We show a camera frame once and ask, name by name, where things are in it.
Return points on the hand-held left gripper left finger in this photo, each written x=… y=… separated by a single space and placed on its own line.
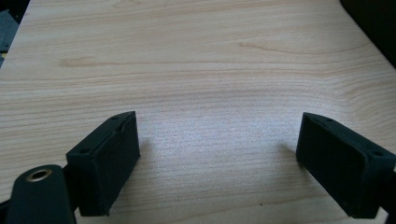
x=104 y=168

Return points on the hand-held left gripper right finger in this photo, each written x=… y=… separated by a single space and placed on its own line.
x=344 y=161

